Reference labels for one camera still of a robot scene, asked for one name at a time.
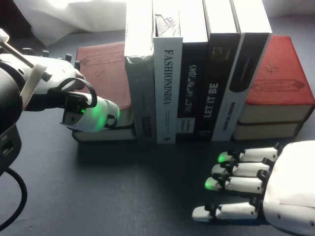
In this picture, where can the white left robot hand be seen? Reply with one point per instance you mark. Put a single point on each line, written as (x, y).
(61, 71)

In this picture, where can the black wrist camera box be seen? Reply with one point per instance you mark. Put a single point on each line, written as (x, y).
(11, 147)

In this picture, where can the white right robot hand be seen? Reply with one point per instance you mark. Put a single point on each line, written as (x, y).
(292, 186)

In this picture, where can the grey laura book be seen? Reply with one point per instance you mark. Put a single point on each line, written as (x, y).
(141, 98)

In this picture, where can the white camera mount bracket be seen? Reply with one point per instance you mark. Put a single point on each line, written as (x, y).
(34, 73)

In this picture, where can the red leather-bound book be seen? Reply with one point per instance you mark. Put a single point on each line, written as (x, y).
(275, 73)
(265, 131)
(105, 73)

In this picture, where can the grey table cloth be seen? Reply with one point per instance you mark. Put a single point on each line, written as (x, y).
(98, 184)

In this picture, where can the white FASHIONINDIA book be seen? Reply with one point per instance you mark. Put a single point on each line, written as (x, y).
(167, 98)

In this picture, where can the black DUET INTENTIONS book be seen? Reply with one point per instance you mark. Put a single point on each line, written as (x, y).
(190, 93)

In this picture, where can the white AROUND THE WORLD book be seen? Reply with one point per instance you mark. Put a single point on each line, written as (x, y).
(233, 108)

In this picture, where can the black LET IT BE book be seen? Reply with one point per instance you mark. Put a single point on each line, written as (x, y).
(211, 98)

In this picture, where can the white cloth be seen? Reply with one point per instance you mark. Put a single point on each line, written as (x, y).
(73, 19)

